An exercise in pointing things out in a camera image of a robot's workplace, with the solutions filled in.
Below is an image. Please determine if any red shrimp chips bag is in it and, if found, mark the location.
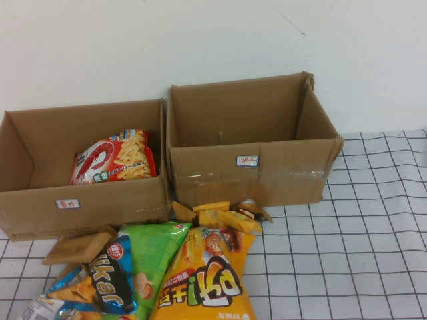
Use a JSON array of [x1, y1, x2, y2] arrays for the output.
[[69, 129, 157, 186]]

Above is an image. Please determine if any small yellow snack pack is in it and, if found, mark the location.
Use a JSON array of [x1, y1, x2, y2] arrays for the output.
[[192, 200, 232, 229], [216, 209, 264, 234]]

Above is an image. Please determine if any golden small snack wrapper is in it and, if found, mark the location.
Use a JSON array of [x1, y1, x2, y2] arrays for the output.
[[171, 200, 197, 223]]

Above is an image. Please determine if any small cake picture snack pack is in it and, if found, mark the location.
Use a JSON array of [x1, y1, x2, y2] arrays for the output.
[[232, 199, 274, 224]]

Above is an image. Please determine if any taped cardboard box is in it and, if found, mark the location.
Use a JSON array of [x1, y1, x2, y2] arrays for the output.
[[165, 70, 344, 208]]

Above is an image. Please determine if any green potato chips bag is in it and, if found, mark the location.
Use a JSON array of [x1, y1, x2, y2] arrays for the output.
[[118, 221, 191, 320]]

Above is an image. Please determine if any cardboard box sf-express print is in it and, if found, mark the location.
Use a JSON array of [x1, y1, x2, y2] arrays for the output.
[[0, 97, 171, 241]]

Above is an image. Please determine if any large yellow potato stick bag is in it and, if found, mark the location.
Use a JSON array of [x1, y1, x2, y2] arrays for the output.
[[148, 226, 257, 320]]

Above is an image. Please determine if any white black-grid tablecloth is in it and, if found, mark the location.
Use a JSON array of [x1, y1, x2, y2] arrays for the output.
[[0, 129, 427, 320]]

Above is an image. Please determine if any dark blue Vikar chips bag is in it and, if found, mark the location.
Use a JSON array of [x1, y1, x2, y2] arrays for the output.
[[87, 232, 138, 315]]

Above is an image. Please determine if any brown cardboard piece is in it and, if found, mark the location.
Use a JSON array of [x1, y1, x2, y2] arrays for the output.
[[41, 225, 118, 267]]

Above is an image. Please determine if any blue chips bag white back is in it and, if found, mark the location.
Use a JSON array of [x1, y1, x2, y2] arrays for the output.
[[19, 265, 103, 320]]

